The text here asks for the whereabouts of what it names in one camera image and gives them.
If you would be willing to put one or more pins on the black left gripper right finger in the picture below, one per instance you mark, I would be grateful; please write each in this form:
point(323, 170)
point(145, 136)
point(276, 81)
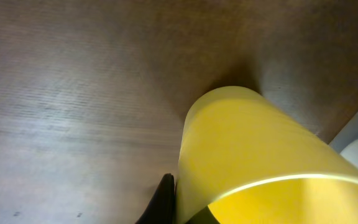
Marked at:
point(204, 216)

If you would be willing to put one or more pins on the yellow plastic cup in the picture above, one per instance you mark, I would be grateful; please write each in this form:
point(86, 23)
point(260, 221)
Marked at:
point(248, 162)

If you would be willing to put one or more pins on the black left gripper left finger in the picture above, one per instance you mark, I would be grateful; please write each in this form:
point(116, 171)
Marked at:
point(161, 207)

